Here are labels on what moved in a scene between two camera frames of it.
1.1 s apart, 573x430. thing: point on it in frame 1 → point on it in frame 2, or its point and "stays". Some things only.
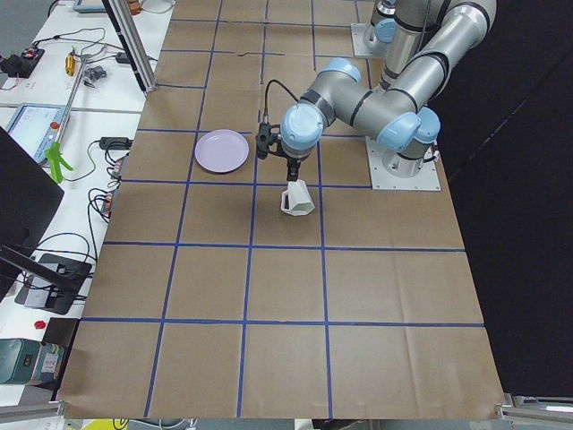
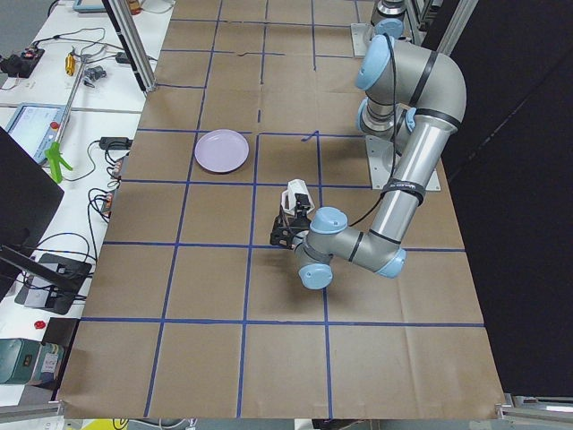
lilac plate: x=221 y=150 stays
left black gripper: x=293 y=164 → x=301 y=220
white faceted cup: x=296 y=200 stays
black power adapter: x=115 y=143 stays
